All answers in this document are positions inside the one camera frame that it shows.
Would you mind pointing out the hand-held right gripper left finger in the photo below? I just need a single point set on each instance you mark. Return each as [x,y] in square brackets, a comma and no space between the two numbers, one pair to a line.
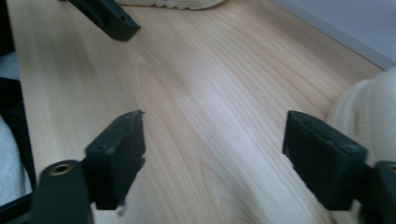
[120,161]

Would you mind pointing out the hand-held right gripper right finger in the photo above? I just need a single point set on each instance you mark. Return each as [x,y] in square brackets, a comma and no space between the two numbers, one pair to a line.
[323,158]

